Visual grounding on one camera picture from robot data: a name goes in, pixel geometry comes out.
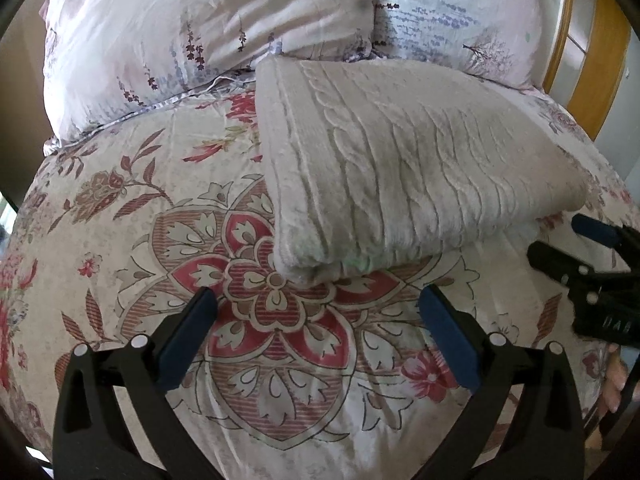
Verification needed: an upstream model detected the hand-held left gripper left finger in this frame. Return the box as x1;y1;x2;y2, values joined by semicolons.
52;286;232;480

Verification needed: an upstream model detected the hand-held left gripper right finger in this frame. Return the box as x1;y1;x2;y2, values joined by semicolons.
417;284;587;480

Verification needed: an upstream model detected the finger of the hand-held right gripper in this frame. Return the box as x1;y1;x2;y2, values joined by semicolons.
571;214;640;262
527;241;603;287

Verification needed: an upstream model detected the cream cable-knit sweater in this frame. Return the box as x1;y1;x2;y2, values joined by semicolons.
254;55;594;291

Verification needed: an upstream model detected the person's right hand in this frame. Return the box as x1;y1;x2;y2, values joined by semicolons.
601;344;629;414

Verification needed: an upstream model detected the floral bed sheet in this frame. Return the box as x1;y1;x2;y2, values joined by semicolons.
0;67;640;480

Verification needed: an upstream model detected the wooden headboard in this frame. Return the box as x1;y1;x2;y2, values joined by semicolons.
542;0;637;142

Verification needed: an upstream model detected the pale blue floral pillow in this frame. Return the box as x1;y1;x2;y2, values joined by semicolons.
372;0;559;94

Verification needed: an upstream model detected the pink floral pillow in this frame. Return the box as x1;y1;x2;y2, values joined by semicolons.
42;0;384;147

